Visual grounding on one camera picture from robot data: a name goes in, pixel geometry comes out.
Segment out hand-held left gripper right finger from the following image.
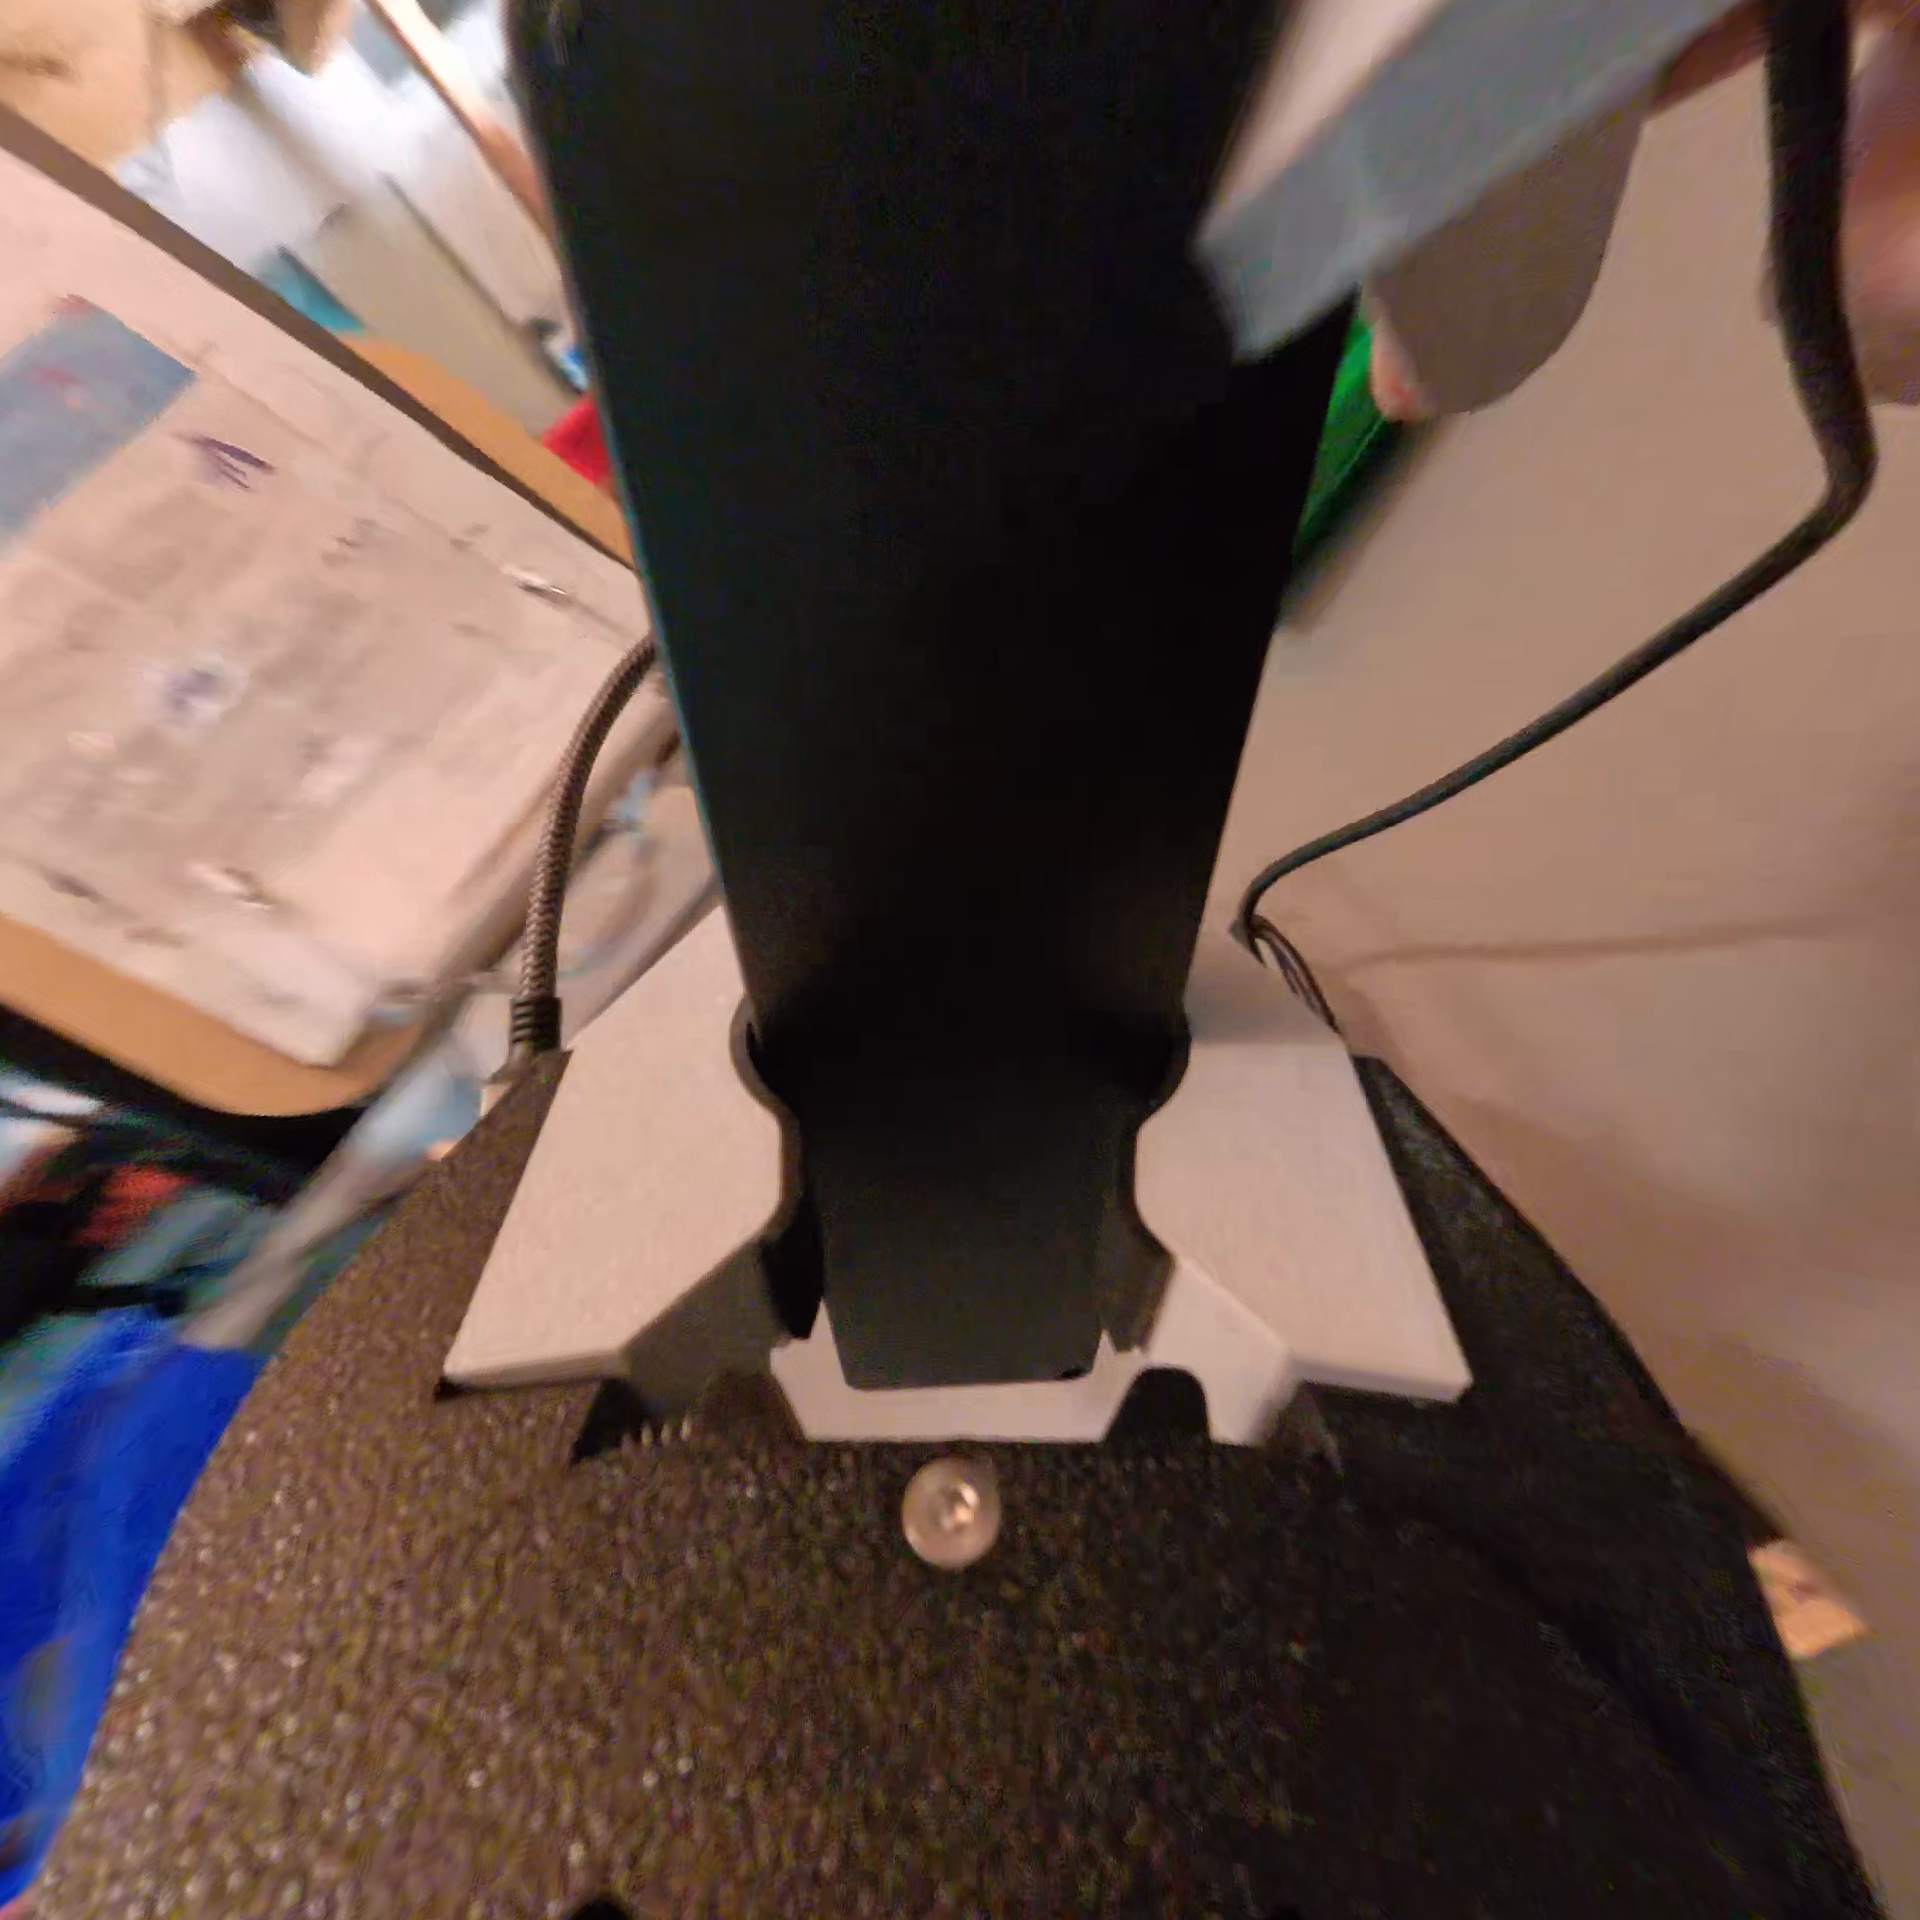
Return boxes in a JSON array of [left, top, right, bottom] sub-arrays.
[[1100, 931, 1475, 1450]]

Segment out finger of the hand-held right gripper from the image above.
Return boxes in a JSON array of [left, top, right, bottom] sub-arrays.
[[1199, 0, 1760, 366], [1359, 108, 1643, 423]]

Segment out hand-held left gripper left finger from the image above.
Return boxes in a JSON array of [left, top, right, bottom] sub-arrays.
[[441, 908, 828, 1419]]

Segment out thin black cable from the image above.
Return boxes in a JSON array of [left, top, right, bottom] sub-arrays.
[[1233, 0, 1881, 1041]]

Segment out grey plug braided usb cable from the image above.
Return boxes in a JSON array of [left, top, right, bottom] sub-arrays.
[[508, 638, 666, 1070]]

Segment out blue plastic bin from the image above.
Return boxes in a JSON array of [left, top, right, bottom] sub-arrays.
[[0, 1305, 280, 1900]]

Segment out black usb hub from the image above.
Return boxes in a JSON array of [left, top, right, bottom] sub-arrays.
[[510, 0, 1354, 1391]]

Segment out person's right hand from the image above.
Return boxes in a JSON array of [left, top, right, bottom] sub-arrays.
[[1843, 0, 1920, 408]]

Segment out instruction sheet on wooden stand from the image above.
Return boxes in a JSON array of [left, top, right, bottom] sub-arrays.
[[0, 97, 706, 1120]]

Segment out printed instruction sheet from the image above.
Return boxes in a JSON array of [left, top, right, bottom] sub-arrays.
[[0, 152, 678, 1067]]

